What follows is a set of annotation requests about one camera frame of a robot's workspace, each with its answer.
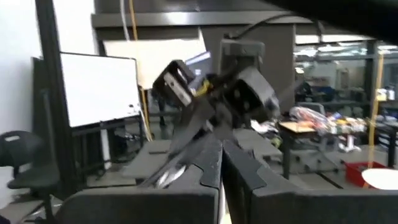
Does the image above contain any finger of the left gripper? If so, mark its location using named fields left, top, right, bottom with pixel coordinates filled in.
left=169, top=98, right=218, bottom=156

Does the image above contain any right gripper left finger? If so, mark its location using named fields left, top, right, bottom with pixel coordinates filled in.
left=55, top=133, right=224, bottom=224

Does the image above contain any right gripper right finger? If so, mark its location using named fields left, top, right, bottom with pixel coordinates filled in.
left=222, top=138, right=398, bottom=224

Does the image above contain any yellow tag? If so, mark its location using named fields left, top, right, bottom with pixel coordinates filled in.
left=194, top=79, right=214, bottom=97

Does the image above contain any red floor bin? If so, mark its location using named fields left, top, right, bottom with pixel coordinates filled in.
left=344, top=161, right=388, bottom=188

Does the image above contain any cluttered work table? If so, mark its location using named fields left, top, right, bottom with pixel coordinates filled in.
left=278, top=105, right=371, bottom=180

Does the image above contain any beige board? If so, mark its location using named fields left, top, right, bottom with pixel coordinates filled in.
left=102, top=39, right=208, bottom=90

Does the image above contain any whiteboard on stand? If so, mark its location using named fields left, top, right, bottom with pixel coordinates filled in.
left=59, top=52, right=147, bottom=175

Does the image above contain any black office chair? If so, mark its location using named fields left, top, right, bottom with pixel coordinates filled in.
left=0, top=130, right=62, bottom=224

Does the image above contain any black overhead beam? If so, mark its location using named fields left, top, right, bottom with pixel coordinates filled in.
left=264, top=0, right=398, bottom=45

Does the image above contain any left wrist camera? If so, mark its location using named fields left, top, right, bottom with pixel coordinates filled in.
left=152, top=59, right=197, bottom=108

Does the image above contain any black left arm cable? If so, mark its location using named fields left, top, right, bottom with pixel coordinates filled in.
left=228, top=12, right=312, bottom=40

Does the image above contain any black vertical frame post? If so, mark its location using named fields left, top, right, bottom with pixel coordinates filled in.
left=34, top=0, right=75, bottom=200

